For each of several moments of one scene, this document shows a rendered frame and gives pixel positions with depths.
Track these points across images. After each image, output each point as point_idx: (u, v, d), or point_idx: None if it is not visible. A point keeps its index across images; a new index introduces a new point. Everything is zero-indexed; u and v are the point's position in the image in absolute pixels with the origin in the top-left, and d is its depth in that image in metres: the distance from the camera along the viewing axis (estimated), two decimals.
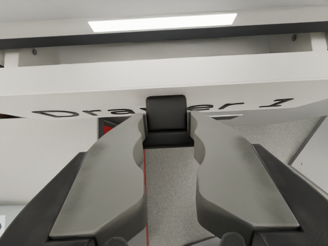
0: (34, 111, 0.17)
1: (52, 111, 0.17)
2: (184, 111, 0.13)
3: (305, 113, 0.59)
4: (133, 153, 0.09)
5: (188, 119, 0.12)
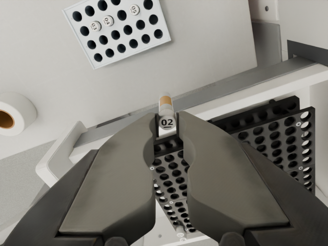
0: None
1: None
2: None
3: None
4: (144, 153, 0.09)
5: (176, 120, 0.12)
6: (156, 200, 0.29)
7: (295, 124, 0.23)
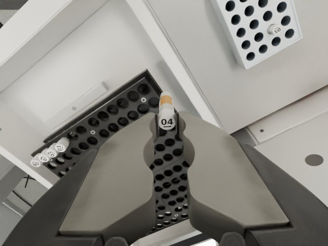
0: None
1: None
2: None
3: None
4: (144, 153, 0.09)
5: (176, 120, 0.12)
6: (88, 115, 0.22)
7: None
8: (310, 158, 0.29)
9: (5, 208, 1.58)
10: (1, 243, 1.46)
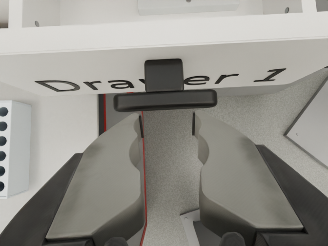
0: (37, 81, 0.18)
1: (54, 81, 0.18)
2: (181, 73, 0.14)
3: None
4: (130, 153, 0.09)
5: (193, 119, 0.12)
6: None
7: None
8: None
9: None
10: None
